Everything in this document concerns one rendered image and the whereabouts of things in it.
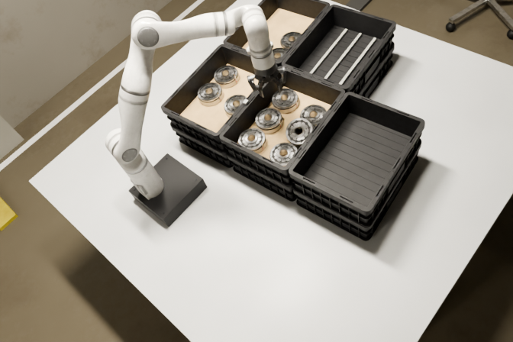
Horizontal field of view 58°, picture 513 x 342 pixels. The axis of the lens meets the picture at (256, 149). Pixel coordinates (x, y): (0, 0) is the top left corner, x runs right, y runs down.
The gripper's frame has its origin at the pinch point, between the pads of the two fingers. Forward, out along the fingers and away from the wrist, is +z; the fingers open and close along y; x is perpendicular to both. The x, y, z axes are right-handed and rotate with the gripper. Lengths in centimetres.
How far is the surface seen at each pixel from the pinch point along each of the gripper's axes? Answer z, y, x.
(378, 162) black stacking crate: 17.6, 29.7, -28.8
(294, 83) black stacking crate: 13.5, 10.0, 13.1
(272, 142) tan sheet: 17.4, -4.1, -9.2
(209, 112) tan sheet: 17.5, -25.7, 13.3
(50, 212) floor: 100, -144, 44
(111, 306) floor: 100, -104, -23
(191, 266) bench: 30, -43, -44
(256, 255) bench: 30, -19, -46
